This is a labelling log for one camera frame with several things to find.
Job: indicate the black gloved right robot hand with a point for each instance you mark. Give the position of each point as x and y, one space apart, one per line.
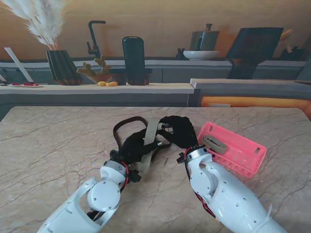
183 133

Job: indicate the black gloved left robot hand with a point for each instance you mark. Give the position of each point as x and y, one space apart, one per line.
133 148

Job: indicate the beige woven belt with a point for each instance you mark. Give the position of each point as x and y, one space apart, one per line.
216 144
150 131

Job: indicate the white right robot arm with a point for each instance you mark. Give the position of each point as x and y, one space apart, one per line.
230 199

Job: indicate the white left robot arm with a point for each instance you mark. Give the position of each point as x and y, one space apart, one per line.
77 208

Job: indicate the dark woven belt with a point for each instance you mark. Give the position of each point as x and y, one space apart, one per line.
117 128

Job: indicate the pink plastic storage basket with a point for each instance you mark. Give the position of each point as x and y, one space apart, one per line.
252 155

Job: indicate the yellow lemon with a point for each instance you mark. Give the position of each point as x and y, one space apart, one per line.
111 84
101 83

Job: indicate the small black ornament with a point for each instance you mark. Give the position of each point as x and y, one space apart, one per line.
180 55

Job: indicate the white speckled bowl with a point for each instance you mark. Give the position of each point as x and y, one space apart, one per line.
200 55

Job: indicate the tall black appliance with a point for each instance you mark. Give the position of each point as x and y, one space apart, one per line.
133 58

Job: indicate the dark ribbed vase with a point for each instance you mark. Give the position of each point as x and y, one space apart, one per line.
63 68

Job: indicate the black kitchen faucet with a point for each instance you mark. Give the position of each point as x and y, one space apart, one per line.
93 41

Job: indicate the plate with red chillies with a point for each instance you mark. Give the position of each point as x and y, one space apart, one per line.
29 84

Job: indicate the dark utensil holder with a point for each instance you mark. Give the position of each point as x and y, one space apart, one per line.
296 54

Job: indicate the yellow wooden utensil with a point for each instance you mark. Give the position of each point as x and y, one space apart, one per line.
286 35

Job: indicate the white slanted board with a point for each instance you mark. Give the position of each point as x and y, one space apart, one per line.
18 63

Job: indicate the white pampas grass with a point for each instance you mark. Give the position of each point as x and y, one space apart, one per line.
46 24

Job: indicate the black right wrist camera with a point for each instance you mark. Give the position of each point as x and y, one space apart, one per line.
181 158

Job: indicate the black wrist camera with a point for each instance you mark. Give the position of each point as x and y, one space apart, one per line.
181 158
134 176

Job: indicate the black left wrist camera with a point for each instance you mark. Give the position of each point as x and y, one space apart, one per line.
134 176

